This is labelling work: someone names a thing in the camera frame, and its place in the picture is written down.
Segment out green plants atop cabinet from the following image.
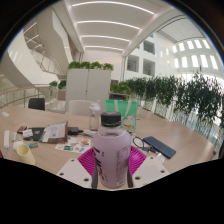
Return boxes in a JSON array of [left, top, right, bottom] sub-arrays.
[[67, 60, 115, 71]]

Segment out pale yellow mug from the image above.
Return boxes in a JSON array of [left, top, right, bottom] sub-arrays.
[[15, 143, 36, 166]]

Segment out purple drink bottle black cap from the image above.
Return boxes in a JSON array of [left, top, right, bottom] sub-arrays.
[[92, 111, 133, 190]]

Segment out white round pouch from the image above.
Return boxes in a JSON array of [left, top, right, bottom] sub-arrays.
[[12, 139, 24, 151]]

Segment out row of hanging green plants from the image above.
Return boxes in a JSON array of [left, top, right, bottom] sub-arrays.
[[124, 71, 224, 134]]

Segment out low green planter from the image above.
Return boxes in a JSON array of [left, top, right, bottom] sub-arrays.
[[109, 83, 132, 96]]

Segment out dark blue flat keyboard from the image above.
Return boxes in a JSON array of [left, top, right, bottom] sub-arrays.
[[142, 135, 177, 160]]

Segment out ceiling light strips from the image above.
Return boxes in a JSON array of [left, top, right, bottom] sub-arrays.
[[71, 0, 156, 53]]

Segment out white cabinet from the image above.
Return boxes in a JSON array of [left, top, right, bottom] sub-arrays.
[[65, 68, 112, 111]]

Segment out black tangled cable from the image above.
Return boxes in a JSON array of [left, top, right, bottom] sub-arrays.
[[132, 134, 151, 154]]

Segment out green tote bag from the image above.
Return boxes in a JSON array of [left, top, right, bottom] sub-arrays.
[[105, 99, 140, 134]]

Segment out black chair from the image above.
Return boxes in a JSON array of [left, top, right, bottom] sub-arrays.
[[27, 97, 46, 112]]

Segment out glass balustrade with wooden rail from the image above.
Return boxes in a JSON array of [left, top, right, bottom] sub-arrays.
[[0, 84, 51, 109]]

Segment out printed booklet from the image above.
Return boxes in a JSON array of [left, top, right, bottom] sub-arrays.
[[39, 120, 69, 144]]

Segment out black tablet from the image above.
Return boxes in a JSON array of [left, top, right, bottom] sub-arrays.
[[24, 127, 46, 142]]

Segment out white power strip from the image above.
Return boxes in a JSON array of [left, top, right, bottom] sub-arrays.
[[3, 129, 11, 150]]

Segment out clear shaker bottle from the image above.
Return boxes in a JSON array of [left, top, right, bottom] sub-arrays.
[[88, 100, 102, 132]]

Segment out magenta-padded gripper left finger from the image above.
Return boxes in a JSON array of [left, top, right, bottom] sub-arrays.
[[56, 147, 99, 190]]

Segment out small potted plants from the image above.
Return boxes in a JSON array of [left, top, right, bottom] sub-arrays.
[[48, 79, 67, 91]]

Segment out white plastic packet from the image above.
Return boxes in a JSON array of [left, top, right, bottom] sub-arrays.
[[154, 152, 166, 164]]

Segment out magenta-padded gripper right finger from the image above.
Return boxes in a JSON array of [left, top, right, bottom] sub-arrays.
[[126, 145, 170, 189]]

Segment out red and black phone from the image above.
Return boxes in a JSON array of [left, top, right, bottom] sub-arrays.
[[17, 125, 28, 135]]

